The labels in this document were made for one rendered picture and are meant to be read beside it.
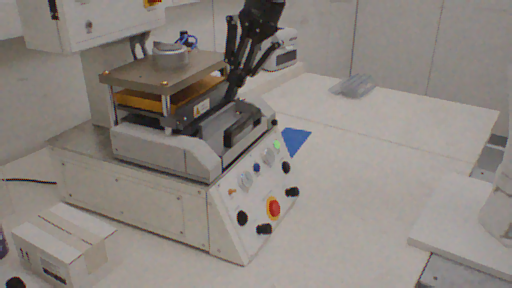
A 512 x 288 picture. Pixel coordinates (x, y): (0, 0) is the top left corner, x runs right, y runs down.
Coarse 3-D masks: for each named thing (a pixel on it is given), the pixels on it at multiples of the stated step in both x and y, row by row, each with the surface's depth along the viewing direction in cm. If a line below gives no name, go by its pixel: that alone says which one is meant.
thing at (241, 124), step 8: (248, 112) 99; (256, 112) 100; (240, 120) 95; (248, 120) 97; (256, 120) 102; (232, 128) 92; (240, 128) 94; (224, 136) 91; (232, 136) 91; (224, 144) 92; (232, 144) 92
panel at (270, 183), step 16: (272, 144) 109; (256, 160) 102; (288, 160) 114; (224, 176) 91; (256, 176) 100; (272, 176) 106; (288, 176) 112; (224, 192) 90; (240, 192) 94; (256, 192) 99; (272, 192) 105; (240, 208) 93; (256, 208) 98; (288, 208) 109; (240, 224) 91; (256, 224) 97; (272, 224) 102; (256, 240) 96
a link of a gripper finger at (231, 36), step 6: (228, 18) 86; (228, 24) 87; (228, 30) 87; (234, 30) 88; (228, 36) 88; (234, 36) 89; (228, 42) 89; (234, 42) 90; (228, 48) 89; (234, 48) 91; (228, 54) 90; (228, 60) 90
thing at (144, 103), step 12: (192, 84) 102; (204, 84) 102; (216, 84) 103; (120, 96) 96; (132, 96) 95; (144, 96) 95; (156, 96) 94; (180, 96) 95; (192, 96) 95; (120, 108) 98; (132, 108) 96; (144, 108) 94; (156, 108) 93
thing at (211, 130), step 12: (228, 108) 102; (216, 120) 98; (228, 120) 103; (264, 120) 105; (204, 132) 94; (216, 132) 99; (252, 132) 100; (216, 144) 94; (240, 144) 96; (228, 156) 91
